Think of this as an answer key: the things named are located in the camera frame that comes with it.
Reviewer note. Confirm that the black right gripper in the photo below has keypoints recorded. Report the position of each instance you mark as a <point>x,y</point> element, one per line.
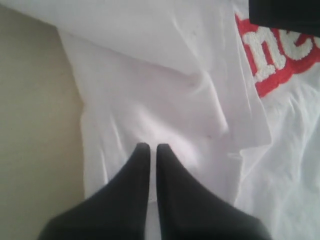
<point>301,16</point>

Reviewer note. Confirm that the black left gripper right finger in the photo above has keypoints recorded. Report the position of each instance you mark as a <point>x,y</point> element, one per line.
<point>188,211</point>

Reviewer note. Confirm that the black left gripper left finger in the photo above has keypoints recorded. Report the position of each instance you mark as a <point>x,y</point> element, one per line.
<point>118,211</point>

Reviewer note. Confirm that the white t-shirt red lettering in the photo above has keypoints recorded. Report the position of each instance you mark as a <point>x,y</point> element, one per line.
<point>236,96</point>

